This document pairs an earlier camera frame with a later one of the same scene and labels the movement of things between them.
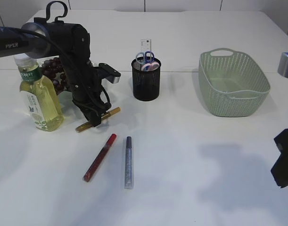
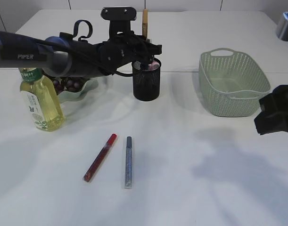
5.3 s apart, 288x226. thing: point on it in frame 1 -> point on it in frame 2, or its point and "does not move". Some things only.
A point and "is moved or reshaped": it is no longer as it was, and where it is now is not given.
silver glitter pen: (128, 164) does not move
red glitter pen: (99, 157) does not move
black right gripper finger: (283, 169) -> (267, 123)
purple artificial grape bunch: (53, 67) is moved or reshaped
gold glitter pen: (109, 115) -> (145, 22)
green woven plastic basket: (233, 84) does not move
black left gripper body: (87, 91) -> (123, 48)
